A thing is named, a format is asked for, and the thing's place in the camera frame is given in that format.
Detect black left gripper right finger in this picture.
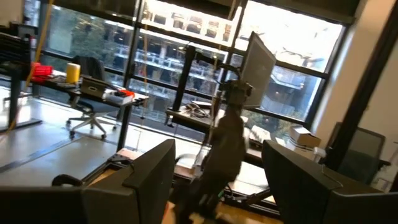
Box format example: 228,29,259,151
261,139,398,224

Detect grey metal box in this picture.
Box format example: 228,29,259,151
80,77,107,99

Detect black perforated rack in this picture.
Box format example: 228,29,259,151
0,30,32,75

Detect yellow hanging cable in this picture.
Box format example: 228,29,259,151
7,0,55,133

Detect black curved cable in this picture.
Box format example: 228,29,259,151
50,174,84,188

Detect red parts bin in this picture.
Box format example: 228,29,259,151
30,62,54,83

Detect black frame pillar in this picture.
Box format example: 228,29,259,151
325,0,398,171

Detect grey mesh office chair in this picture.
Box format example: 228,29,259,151
325,122,391,185

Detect black swivel office chair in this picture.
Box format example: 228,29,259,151
65,55,118,140

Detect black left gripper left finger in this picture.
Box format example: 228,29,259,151
0,138,177,224

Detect yellow cylinder container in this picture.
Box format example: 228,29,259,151
65,62,81,85

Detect grey desk monitor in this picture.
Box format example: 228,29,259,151
240,30,277,109

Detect white cardboard box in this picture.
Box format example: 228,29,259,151
288,124,322,149

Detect white box with orange tool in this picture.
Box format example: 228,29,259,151
103,88,137,106

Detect black desk cables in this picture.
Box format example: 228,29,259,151
184,101,211,119

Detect black window frame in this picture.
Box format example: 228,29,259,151
39,0,348,131

